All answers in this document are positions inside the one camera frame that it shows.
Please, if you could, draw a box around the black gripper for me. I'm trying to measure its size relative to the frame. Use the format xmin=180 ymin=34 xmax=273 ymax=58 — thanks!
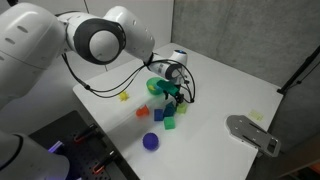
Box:
xmin=162 ymin=73 xmax=186 ymax=105

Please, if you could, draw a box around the dark green toy shape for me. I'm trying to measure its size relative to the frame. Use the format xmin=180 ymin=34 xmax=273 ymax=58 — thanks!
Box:
xmin=165 ymin=101 xmax=177 ymax=114

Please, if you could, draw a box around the grey white robot base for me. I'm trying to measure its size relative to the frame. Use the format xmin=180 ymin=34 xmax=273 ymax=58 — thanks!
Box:
xmin=0 ymin=129 xmax=71 ymax=180

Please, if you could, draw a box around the green plastic bowl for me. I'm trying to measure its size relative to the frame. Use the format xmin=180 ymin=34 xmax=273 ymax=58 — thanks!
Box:
xmin=145 ymin=76 xmax=168 ymax=97

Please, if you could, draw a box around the light green toy cube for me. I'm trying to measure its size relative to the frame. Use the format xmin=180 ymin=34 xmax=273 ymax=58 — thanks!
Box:
xmin=176 ymin=102 xmax=188 ymax=115

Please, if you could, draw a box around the blue toy cube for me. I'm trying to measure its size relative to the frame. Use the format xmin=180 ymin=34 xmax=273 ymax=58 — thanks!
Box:
xmin=153 ymin=108 xmax=165 ymax=122

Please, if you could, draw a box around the orange toy shape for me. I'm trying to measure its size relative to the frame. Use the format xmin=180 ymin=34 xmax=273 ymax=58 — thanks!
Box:
xmin=135 ymin=104 xmax=151 ymax=118

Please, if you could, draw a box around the yellow spiky star toy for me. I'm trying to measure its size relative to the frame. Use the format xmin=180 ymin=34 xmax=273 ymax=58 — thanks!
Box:
xmin=117 ymin=90 xmax=131 ymax=102

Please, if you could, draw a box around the purple bumpy ball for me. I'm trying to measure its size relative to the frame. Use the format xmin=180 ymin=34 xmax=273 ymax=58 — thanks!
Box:
xmin=142 ymin=132 xmax=160 ymax=152

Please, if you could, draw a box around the yellow-green sticker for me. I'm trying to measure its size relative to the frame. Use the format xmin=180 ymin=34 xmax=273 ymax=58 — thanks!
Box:
xmin=248 ymin=109 xmax=265 ymax=122

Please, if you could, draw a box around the grey metal mounting plate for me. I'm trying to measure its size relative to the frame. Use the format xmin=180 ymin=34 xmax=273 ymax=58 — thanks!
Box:
xmin=225 ymin=114 xmax=282 ymax=159

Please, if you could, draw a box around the orange black clamp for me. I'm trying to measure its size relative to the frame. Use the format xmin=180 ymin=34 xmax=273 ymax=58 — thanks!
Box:
xmin=91 ymin=150 xmax=117 ymax=176
xmin=72 ymin=123 xmax=99 ymax=144

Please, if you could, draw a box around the black perforated breadboard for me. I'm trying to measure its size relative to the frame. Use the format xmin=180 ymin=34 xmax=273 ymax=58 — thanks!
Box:
xmin=28 ymin=110 xmax=140 ymax=180

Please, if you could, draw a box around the black stand pole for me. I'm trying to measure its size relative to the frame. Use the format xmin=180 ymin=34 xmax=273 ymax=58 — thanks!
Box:
xmin=276 ymin=44 xmax=320 ymax=96

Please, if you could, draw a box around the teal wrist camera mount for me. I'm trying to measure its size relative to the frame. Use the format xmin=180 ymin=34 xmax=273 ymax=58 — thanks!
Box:
xmin=156 ymin=79 xmax=180 ymax=97

